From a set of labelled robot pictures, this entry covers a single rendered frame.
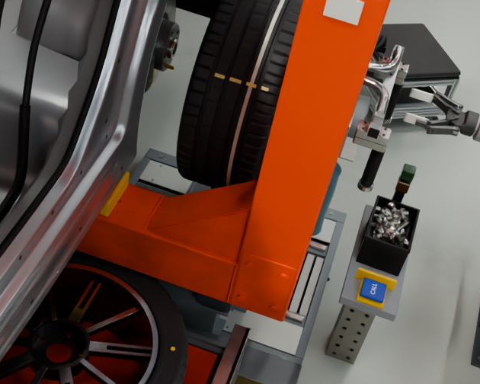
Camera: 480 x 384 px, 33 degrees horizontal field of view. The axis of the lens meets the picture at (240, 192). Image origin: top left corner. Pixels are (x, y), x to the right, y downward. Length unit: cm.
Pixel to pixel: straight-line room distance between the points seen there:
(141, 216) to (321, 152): 60
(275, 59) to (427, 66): 170
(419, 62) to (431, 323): 122
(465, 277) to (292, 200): 151
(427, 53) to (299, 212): 199
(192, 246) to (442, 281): 137
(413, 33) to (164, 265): 209
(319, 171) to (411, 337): 129
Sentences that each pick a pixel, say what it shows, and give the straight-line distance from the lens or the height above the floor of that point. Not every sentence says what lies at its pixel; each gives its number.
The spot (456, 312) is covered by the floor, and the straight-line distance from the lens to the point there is 319.
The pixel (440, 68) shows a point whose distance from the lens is 376.
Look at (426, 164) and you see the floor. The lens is 375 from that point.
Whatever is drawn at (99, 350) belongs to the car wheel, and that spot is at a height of 48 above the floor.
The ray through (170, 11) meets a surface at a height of 91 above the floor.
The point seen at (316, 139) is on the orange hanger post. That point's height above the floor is 115.
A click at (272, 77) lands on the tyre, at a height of 106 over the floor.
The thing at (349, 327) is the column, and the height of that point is 18.
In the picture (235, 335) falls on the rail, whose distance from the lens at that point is 235.
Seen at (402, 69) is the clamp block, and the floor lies 95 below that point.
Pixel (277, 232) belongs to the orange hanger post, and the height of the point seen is 84.
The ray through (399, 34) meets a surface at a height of 34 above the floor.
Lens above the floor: 225
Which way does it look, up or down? 43 degrees down
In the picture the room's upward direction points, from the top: 13 degrees clockwise
